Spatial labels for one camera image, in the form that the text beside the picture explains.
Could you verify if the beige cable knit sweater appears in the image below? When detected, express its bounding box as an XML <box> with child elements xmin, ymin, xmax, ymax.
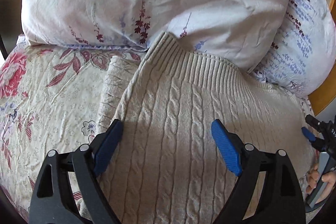
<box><xmin>97</xmin><ymin>33</ymin><xmax>315</xmax><ymax>223</ymax></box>

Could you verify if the right hand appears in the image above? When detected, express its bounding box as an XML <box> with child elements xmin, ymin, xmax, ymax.
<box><xmin>306</xmin><ymin>163</ymin><xmax>336</xmax><ymax>203</ymax></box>

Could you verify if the floral bed quilt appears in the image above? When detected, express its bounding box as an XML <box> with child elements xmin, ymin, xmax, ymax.
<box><xmin>1</xmin><ymin>36</ymin><xmax>143</xmax><ymax>221</ymax></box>

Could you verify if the pink floral front pillow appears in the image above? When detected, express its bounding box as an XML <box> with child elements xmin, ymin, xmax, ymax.
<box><xmin>252</xmin><ymin>0</ymin><xmax>335</xmax><ymax>98</ymax></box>

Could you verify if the pink floral pillow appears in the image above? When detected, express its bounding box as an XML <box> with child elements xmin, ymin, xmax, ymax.
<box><xmin>252</xmin><ymin>0</ymin><xmax>335</xmax><ymax>98</ymax></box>
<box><xmin>21</xmin><ymin>0</ymin><xmax>288</xmax><ymax>72</ymax></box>

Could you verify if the pink floral back pillow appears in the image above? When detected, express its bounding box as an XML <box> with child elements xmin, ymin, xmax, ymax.
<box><xmin>21</xmin><ymin>0</ymin><xmax>288</xmax><ymax>72</ymax></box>

